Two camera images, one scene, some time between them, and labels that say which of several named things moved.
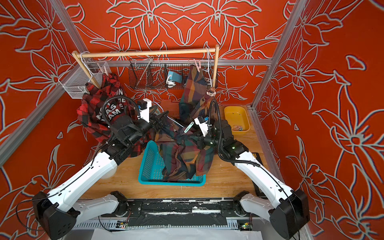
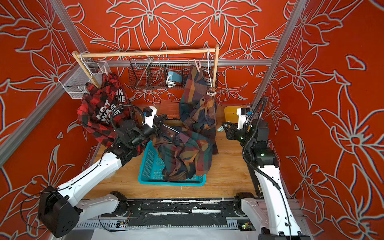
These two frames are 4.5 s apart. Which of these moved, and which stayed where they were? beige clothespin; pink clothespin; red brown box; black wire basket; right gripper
Moved: right gripper
Stayed: black wire basket; beige clothespin; red brown box; pink clothespin
